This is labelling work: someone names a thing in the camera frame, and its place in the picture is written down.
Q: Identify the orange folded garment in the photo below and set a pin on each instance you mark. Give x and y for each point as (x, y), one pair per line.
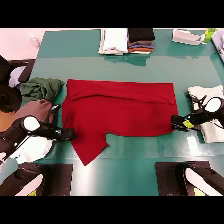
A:
(140, 50)

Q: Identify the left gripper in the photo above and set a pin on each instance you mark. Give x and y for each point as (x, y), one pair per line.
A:
(67, 134)

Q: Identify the grey folded garment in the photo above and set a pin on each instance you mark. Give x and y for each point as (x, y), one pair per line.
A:
(141, 43)

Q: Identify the black folded garment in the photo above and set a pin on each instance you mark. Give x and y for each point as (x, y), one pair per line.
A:
(141, 34)

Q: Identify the green garment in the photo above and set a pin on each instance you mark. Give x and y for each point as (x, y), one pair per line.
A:
(40, 88)

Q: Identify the lavender garment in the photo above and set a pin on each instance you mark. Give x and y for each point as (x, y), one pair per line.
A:
(16, 76)

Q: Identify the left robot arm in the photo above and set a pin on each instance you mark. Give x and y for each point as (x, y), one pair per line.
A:
(20, 131)

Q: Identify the purple folded garment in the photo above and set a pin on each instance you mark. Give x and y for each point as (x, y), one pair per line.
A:
(141, 46)

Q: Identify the white box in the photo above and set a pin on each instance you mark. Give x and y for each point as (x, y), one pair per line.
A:
(186, 36)

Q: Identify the mauve garment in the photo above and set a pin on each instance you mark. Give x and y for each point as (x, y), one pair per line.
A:
(33, 110)

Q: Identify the red T-shirt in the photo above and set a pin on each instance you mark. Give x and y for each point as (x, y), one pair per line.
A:
(120, 110)

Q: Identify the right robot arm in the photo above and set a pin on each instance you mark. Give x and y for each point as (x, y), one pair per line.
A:
(213, 106)

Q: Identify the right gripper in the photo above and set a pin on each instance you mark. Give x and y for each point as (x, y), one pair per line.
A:
(179, 122)

